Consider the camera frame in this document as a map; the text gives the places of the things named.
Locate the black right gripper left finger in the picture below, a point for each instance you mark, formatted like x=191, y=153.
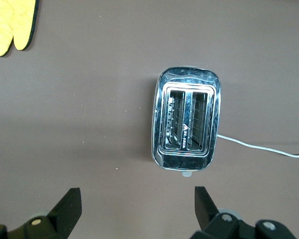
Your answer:
x=67, y=211

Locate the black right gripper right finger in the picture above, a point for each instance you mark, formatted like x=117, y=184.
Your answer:
x=206, y=211

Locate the cream and chrome toaster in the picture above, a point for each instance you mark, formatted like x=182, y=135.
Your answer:
x=187, y=159

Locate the yellow quilted oven mitt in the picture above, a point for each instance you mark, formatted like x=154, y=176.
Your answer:
x=7, y=22

